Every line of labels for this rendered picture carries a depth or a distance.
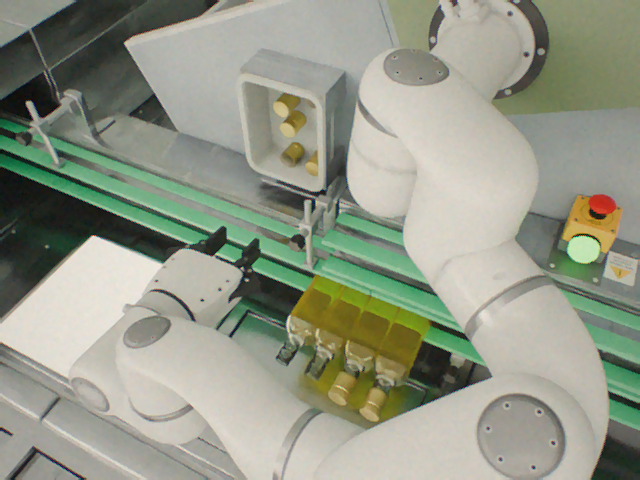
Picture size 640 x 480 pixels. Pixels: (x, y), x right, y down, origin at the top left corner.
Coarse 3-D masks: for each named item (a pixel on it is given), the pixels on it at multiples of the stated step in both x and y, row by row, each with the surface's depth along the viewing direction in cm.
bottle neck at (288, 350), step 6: (288, 336) 101; (294, 336) 100; (288, 342) 99; (294, 342) 99; (300, 342) 100; (282, 348) 99; (288, 348) 98; (294, 348) 99; (282, 354) 97; (288, 354) 98; (294, 354) 99; (282, 360) 99; (288, 360) 97
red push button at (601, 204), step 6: (594, 198) 87; (600, 198) 87; (606, 198) 87; (594, 204) 87; (600, 204) 86; (606, 204) 86; (612, 204) 86; (594, 210) 87; (600, 210) 86; (606, 210) 86; (612, 210) 86
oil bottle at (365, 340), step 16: (368, 304) 102; (384, 304) 102; (368, 320) 100; (384, 320) 100; (352, 336) 98; (368, 336) 98; (384, 336) 98; (352, 352) 96; (368, 352) 96; (368, 368) 97
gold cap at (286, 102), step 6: (282, 96) 102; (288, 96) 102; (294, 96) 103; (276, 102) 102; (282, 102) 101; (288, 102) 102; (294, 102) 103; (276, 108) 103; (282, 108) 102; (288, 108) 102; (282, 114) 103
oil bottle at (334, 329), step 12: (348, 288) 105; (336, 300) 103; (348, 300) 103; (360, 300) 103; (336, 312) 102; (348, 312) 102; (360, 312) 102; (324, 324) 100; (336, 324) 100; (348, 324) 100; (324, 336) 98; (336, 336) 98; (348, 336) 99; (324, 348) 98; (336, 348) 98
